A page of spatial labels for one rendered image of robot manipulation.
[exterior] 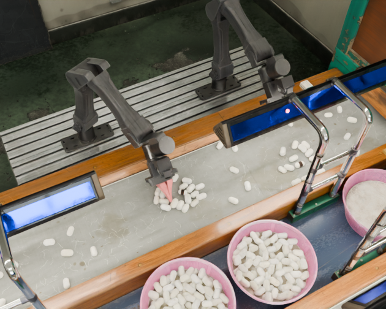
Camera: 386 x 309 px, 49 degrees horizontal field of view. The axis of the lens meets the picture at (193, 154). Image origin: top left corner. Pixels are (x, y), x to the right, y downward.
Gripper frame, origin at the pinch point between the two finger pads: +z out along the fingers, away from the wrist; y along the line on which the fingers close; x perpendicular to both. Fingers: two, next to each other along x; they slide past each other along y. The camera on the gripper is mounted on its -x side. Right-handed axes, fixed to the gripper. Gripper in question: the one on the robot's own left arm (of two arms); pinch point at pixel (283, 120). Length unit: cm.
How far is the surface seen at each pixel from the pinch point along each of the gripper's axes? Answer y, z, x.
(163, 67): 14, -49, 155
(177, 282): -57, 31, -13
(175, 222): -49, 18, 0
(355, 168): 15.4, 23.9, -9.2
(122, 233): -66, 15, 2
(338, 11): 118, -41, 96
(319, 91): -1.3, -6.8, -26.8
